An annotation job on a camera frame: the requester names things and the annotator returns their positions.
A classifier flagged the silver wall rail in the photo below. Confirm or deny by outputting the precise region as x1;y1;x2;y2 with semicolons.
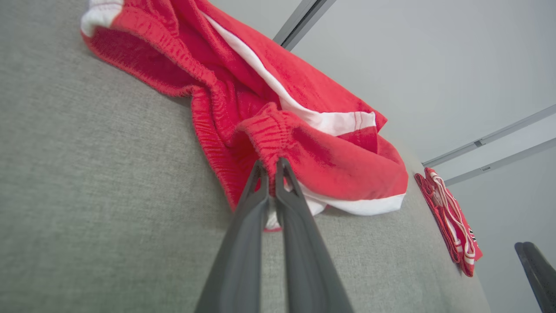
421;103;556;168
443;137;556;187

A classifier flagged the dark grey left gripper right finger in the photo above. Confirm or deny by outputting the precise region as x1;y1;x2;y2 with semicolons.
275;157;354;313

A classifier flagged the red white garment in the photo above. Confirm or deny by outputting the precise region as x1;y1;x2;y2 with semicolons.
81;0;409;232

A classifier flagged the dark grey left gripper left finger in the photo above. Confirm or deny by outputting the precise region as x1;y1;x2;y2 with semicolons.
195;160;270;313

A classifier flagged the dark grey wall partition post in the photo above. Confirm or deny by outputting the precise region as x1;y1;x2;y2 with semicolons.
273;0;338;51

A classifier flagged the red white striped t-shirt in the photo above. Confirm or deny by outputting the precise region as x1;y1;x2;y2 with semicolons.
414;167;483;278

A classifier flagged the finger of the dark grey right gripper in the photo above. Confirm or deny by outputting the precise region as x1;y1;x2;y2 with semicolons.
515;243;556;313
523;242;556;304

